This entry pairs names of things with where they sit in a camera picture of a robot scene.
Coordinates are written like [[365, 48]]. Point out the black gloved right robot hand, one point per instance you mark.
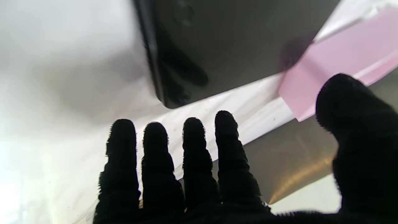
[[199, 193]]

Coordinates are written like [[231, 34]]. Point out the black tissue box base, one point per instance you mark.
[[233, 46]]

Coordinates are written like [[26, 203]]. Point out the brown leather sofa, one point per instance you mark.
[[295, 158]]

